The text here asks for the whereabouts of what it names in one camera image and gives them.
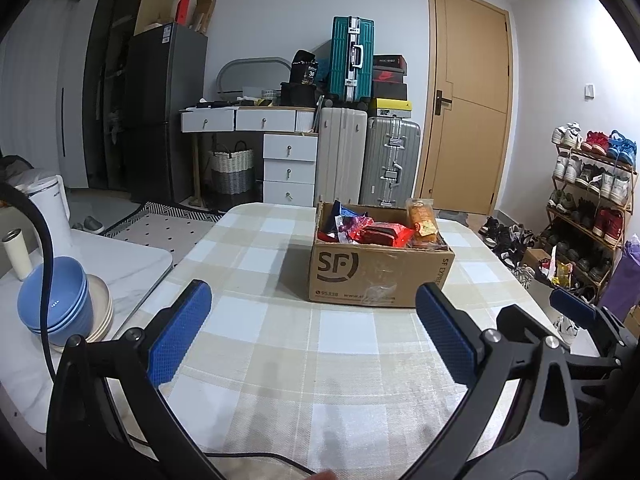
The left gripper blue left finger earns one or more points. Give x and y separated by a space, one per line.
170 334

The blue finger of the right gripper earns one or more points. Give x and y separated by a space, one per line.
518 326
572 302

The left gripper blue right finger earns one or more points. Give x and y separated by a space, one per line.
454 334

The brown SF cardboard box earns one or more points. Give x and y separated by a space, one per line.
371 275

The orange egg cake packet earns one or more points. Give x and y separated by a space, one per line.
423 220

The red black wafer packet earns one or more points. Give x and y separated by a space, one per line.
388 234

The purple grape candy bag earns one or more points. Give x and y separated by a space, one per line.
349 228

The blue Oreo cookie packet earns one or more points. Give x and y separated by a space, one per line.
338 210

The beige plate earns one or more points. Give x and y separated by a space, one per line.
92 318

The stacked blue bowls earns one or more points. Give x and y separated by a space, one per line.
69 282

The checked table cloth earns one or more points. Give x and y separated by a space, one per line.
274 383

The dotted floor rug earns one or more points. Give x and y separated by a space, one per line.
176 229

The shoe rack with shoes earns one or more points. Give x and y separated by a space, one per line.
591 203

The white thermos cup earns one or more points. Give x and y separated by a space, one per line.
16 250

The woven laundry basket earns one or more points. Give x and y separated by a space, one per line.
233 169

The white kettle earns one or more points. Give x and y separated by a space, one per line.
47 192

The silver grey suitcase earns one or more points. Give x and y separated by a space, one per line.
390 162

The wooden door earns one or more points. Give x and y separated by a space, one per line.
468 105

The beige suitcase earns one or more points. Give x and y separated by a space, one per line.
341 144

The white drawer desk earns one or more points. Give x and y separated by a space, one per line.
282 137

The yellow black box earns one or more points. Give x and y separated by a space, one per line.
383 107

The stacked black shoe boxes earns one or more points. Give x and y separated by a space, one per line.
388 77

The grey oval mirror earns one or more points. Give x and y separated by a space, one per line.
249 77

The dark grey refrigerator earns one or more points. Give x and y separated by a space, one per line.
165 75

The black bag on desk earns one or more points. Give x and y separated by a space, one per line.
300 90

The teal suitcase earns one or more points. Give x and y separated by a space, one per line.
351 61

